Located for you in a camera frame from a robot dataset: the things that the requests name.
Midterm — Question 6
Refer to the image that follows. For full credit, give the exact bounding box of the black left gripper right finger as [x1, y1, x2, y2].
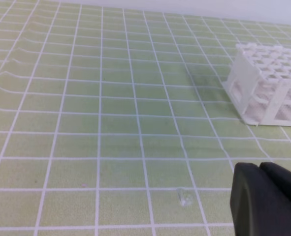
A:
[259, 162, 291, 201]

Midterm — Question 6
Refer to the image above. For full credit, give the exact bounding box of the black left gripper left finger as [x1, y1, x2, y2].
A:
[230, 162, 291, 236]

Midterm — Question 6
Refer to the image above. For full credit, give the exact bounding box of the clear glass test tube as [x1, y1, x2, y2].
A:
[177, 188, 193, 207]

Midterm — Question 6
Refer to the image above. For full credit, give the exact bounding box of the white test tube rack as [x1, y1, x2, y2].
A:
[222, 43, 291, 126]

